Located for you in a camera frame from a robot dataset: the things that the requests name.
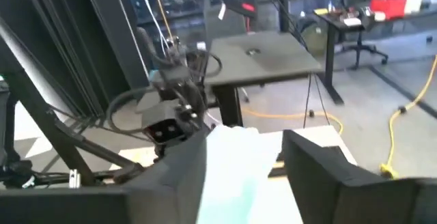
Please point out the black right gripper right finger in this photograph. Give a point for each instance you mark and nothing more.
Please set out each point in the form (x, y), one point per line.
(341, 196)

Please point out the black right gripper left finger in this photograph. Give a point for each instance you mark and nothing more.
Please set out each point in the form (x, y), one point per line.
(153, 200)

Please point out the light teal cloth napkin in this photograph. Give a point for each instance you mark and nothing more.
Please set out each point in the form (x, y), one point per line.
(232, 169)

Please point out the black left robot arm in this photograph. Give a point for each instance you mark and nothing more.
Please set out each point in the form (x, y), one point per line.
(15, 172)

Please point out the black standing desk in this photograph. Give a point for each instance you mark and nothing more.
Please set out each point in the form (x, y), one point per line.
(333, 63)

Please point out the red bag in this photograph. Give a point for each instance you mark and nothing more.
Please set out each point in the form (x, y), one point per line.
(389, 7)

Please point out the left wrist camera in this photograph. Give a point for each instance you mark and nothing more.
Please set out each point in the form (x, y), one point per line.
(165, 130)

